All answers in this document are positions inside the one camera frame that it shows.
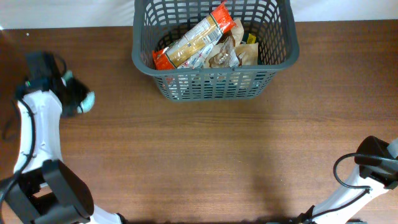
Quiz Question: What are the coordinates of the grey plastic basket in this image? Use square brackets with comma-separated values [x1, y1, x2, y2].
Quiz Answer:
[132, 0, 299, 102]

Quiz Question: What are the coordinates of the green coffee bag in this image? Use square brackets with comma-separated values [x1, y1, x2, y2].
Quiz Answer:
[241, 32, 257, 44]

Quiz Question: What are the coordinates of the beige noodle packet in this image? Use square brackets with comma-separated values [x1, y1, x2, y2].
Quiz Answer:
[229, 42, 261, 91]

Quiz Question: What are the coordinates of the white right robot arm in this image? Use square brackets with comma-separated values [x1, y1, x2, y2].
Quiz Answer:
[294, 136, 397, 224]

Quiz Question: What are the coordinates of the orange spaghetti packet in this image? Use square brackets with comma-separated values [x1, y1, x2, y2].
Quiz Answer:
[152, 2, 235, 70]

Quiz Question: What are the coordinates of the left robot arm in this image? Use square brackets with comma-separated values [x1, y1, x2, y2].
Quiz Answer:
[1, 51, 127, 224]

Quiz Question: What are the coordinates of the light blue white tube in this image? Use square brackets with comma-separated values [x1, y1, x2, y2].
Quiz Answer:
[62, 70, 95, 117]

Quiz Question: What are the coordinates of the brown white snack bag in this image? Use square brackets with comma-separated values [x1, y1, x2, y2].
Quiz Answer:
[203, 19, 244, 68]

